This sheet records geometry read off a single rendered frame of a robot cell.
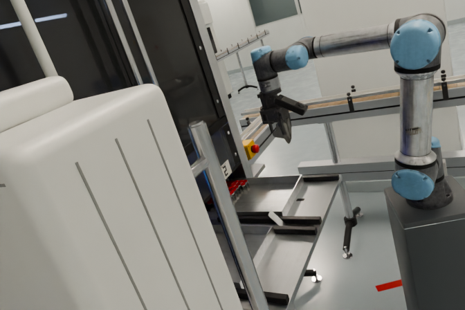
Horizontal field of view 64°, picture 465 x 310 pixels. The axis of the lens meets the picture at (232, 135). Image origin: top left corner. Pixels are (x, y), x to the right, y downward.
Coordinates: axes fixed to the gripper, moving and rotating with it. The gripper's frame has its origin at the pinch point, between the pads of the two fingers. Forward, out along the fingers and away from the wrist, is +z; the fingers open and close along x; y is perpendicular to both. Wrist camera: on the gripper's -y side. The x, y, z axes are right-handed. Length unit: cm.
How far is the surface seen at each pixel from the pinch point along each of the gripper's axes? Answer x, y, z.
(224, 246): 35.7, 17.4, 21.4
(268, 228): 28.4, 3.3, 19.0
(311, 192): 1.6, -3.7, 21.6
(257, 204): 10.2, 15.7, 21.3
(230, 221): 85, -26, -24
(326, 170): -85, 19, 58
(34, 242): 107, -25, -38
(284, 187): -2.3, 8.7, 21.3
